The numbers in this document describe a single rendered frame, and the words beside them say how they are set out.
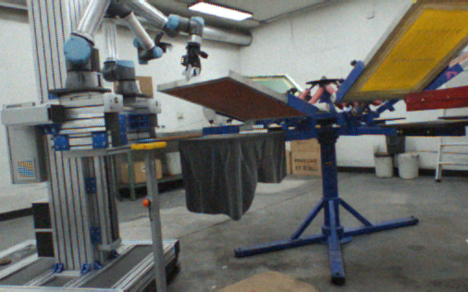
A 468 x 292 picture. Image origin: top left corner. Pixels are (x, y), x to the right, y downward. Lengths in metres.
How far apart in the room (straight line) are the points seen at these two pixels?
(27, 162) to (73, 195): 0.33
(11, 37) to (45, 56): 3.28
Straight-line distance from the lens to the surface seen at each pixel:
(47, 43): 2.35
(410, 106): 1.96
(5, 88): 5.47
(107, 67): 2.55
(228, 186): 1.86
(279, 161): 2.11
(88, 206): 2.26
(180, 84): 1.96
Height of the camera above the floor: 1.02
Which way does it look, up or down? 4 degrees down
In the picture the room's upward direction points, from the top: 4 degrees counter-clockwise
